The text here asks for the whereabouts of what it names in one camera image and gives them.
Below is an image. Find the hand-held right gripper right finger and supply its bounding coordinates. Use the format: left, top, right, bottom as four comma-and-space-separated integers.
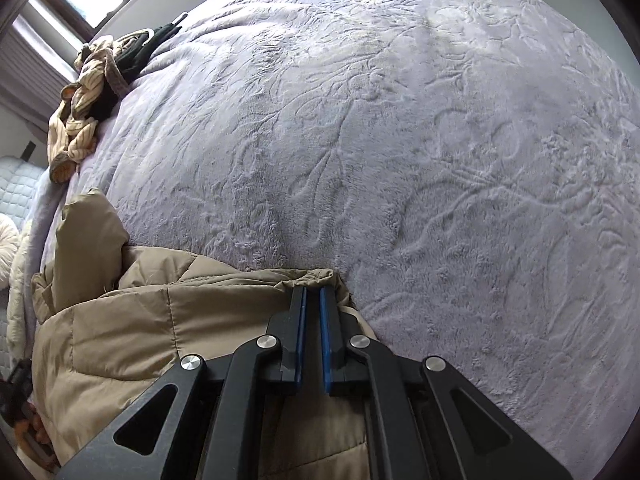
320, 286, 573, 480

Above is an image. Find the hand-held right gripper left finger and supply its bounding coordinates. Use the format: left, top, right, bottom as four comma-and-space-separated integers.
55, 285, 307, 480

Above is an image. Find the khaki puffer jacket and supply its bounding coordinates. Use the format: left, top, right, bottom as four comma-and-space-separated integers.
30, 187, 381, 480

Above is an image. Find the person's left hand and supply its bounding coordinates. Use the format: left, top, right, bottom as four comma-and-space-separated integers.
17, 402, 56, 466

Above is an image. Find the round cream pillow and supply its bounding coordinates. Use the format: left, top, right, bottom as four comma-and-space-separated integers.
0, 212, 21, 286

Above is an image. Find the lavender embossed blanket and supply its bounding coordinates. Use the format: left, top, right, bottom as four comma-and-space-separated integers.
35, 0, 640, 480

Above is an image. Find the grey quilted headboard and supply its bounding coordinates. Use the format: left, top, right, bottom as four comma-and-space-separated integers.
0, 155, 48, 226

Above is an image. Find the beige striped garment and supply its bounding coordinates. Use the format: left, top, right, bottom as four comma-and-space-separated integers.
47, 32, 131, 184

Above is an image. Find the grey curtain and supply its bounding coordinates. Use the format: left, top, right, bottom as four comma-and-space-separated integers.
10, 12, 83, 136

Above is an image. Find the black garment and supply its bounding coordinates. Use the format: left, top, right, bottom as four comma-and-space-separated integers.
92, 22, 183, 121

